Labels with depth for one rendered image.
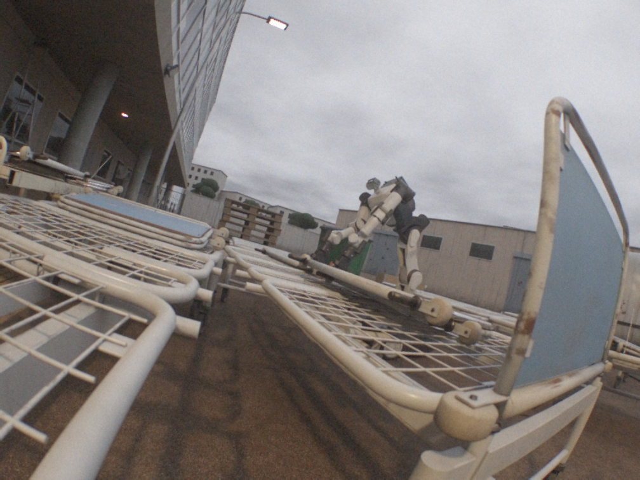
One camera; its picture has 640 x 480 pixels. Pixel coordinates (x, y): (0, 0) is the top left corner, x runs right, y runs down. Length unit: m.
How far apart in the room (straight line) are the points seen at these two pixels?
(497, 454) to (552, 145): 0.38
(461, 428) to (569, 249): 0.28
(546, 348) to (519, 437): 0.13
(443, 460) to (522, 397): 0.13
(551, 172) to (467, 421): 0.27
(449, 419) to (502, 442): 0.16
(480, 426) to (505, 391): 0.07
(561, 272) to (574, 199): 0.11
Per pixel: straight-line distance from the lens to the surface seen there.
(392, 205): 2.03
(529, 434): 0.51
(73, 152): 7.12
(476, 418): 0.29
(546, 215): 0.36
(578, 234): 0.50
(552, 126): 0.40
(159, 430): 0.97
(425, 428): 0.50
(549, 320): 0.43
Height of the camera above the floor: 0.62
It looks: 2 degrees up
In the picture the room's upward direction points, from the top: 16 degrees clockwise
